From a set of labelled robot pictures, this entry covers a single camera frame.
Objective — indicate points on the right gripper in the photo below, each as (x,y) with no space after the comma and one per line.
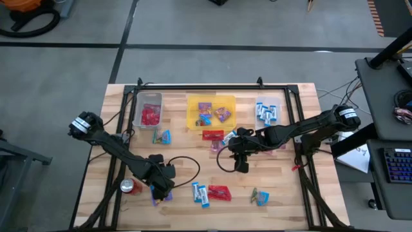
(249,145)

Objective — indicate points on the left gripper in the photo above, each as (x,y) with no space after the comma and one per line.
(157,174)

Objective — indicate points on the purple candy pack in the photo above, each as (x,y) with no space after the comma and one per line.
(162,203)
(223,115)
(205,109)

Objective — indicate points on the blue white candy bar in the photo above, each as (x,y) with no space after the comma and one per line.
(228,138)
(258,109)
(264,112)
(203,196)
(273,112)
(195,192)
(267,119)

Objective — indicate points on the red candy pack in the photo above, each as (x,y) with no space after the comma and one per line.
(155,119)
(146,119)
(219,192)
(212,135)

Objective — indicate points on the blue gummy candy pack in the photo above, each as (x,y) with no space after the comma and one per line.
(164,137)
(204,121)
(262,198)

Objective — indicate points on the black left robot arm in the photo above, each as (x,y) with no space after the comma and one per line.
(109,145)

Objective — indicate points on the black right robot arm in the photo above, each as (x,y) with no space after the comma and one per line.
(305,127)

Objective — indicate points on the candy bag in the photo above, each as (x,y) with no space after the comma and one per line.
(404,115)

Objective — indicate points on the red soda can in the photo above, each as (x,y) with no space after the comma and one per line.
(127,186)

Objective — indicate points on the clear plastic bin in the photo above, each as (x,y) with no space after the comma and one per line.
(258,124)

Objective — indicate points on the yellow plastic bin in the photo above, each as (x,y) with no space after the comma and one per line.
(191,109)

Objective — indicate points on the small red tag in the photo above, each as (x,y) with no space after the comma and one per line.
(295,168)

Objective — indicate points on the white paper sheet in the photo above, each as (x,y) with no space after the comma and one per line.
(357,158)

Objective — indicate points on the grey metal table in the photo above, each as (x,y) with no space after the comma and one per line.
(25,154)

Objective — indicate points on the black caster wheel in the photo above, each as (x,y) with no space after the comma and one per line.
(372,204)

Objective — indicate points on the grey desk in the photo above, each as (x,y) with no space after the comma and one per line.
(380,96)
(386,199)

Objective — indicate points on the wooden stick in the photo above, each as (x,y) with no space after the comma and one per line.
(310,4)

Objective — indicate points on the backlit black keyboard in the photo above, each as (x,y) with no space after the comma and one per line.
(399,166)

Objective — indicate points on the black headphones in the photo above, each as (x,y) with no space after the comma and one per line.
(399,96)

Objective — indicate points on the black pole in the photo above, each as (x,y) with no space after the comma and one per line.
(389,50)

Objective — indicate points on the dark mat with orange stripes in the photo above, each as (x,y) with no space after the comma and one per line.
(396,16)

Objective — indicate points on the orange vacuum cleaner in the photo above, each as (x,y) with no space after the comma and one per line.
(22,4)

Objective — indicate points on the black aluminium table frame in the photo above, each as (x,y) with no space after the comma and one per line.
(209,87)

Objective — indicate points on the black frame clamp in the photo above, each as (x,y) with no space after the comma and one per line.
(260,82)
(140,82)

